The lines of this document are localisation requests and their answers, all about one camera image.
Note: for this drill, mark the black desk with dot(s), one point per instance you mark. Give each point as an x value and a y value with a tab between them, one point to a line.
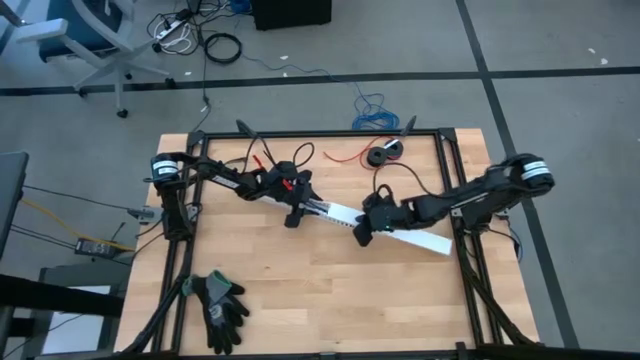
10	200

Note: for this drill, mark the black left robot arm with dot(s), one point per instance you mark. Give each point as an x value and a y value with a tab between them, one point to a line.
220	175

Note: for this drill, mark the black spool with white label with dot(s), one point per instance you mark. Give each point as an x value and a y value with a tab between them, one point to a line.
395	148

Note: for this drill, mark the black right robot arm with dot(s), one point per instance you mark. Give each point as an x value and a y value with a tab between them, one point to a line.
475	192

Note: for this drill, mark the black computer box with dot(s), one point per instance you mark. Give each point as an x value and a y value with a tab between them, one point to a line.
290	12

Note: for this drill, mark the black bench top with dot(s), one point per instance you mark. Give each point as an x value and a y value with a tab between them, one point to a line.
60	295

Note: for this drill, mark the grey office chair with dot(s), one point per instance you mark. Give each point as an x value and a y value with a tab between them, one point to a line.
75	30

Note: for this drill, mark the white duct cover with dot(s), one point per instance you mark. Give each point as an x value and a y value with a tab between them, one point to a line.
425	242

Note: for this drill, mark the white power strip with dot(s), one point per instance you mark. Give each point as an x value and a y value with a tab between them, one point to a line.
175	45
172	27

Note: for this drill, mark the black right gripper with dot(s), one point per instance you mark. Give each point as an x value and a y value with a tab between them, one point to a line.
385	215

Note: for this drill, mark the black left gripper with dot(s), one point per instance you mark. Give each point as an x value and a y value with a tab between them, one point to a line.
280	172

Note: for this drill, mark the black power adapter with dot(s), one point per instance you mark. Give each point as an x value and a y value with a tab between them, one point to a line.
95	247

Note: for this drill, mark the grey black work glove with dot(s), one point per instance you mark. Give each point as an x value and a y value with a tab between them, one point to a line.
235	305
222	335

